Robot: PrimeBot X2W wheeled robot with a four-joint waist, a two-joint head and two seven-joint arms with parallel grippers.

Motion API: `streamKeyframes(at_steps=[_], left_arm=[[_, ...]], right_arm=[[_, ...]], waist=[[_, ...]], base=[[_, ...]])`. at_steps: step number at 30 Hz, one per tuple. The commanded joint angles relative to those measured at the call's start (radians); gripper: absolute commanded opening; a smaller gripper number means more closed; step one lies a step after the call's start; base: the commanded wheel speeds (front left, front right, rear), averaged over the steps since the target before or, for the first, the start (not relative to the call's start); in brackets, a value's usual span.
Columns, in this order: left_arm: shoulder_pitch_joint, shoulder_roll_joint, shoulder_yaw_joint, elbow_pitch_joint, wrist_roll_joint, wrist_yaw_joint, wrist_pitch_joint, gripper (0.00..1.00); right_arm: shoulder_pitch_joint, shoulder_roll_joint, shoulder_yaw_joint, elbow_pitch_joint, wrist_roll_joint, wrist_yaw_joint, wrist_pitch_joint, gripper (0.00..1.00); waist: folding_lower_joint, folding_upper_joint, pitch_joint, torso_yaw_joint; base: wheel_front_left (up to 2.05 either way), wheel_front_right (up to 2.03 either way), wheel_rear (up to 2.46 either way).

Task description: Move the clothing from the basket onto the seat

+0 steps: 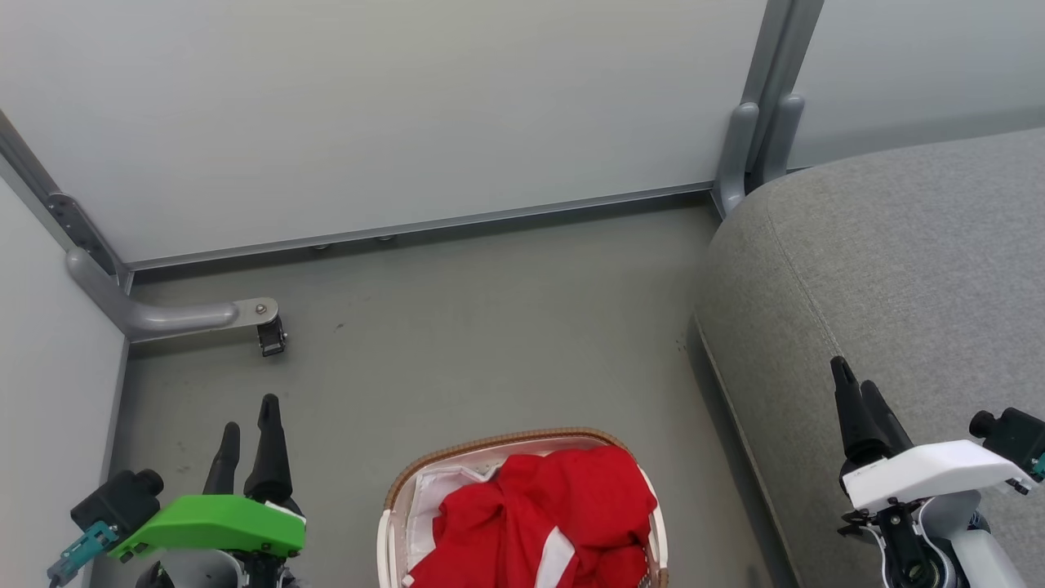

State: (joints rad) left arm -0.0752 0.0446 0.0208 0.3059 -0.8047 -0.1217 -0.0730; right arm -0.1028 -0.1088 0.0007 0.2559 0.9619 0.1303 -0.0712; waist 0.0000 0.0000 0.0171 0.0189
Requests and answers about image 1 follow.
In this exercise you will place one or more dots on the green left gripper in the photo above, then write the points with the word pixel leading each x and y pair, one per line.
pixel 212 523

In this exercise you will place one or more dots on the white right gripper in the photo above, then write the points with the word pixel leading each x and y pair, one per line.
pixel 931 469

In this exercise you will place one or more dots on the red and white garment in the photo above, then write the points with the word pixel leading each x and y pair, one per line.
pixel 555 506

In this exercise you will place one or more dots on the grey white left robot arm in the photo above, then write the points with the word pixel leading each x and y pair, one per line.
pixel 200 572

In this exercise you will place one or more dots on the grey fabric sofa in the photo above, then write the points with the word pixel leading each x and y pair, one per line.
pixel 898 269

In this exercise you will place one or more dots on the black caster wheel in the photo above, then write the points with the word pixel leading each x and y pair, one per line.
pixel 272 336

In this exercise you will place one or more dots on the white brown-rimmed laundry basket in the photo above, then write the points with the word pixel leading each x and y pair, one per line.
pixel 396 506

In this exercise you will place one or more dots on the grey partition foot bar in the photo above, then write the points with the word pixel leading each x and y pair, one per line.
pixel 163 317

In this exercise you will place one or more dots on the white basket liner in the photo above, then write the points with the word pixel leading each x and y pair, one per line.
pixel 429 506

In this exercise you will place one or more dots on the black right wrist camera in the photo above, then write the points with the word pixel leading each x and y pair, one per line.
pixel 1016 437

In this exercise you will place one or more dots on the grey aluminium partition rail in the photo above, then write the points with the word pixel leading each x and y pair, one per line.
pixel 424 224

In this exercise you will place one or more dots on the grey partition corner post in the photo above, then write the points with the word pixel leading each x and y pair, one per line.
pixel 788 49

